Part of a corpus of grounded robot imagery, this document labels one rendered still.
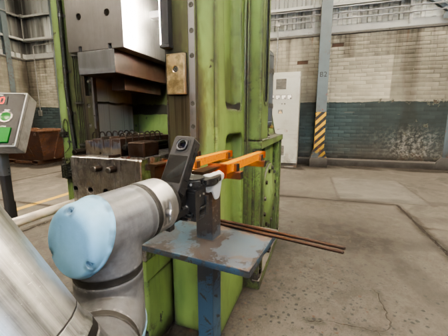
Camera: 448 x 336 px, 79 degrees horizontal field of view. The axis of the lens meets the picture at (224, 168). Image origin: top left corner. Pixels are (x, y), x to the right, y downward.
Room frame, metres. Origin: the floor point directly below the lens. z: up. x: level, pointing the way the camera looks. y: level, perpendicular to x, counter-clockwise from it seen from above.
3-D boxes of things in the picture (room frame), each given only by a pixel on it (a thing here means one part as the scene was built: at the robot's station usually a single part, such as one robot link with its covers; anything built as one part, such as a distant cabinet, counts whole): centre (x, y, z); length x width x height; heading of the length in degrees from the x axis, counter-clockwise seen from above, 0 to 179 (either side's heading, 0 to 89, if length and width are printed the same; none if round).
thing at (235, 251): (0.86, 0.05, 0.68); 0.40 x 0.30 x 0.02; 65
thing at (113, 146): (1.42, 0.48, 0.96); 0.42 x 0.20 x 0.09; 160
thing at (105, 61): (1.42, 0.48, 1.32); 0.42 x 0.20 x 0.10; 160
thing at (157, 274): (1.41, 0.42, 0.23); 0.55 x 0.37 x 0.47; 160
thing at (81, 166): (1.41, 0.42, 0.69); 0.56 x 0.38 x 0.45; 160
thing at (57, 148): (6.92, 4.87, 0.42); 1.89 x 1.20 x 0.85; 73
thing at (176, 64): (1.23, 0.21, 1.27); 0.09 x 0.02 x 0.17; 70
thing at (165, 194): (0.43, 0.12, 0.93); 0.10 x 0.05 x 0.09; 65
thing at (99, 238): (0.35, 0.16, 0.93); 0.12 x 0.09 x 0.10; 155
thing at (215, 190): (0.59, 0.02, 0.93); 0.09 x 0.03 x 0.06; 146
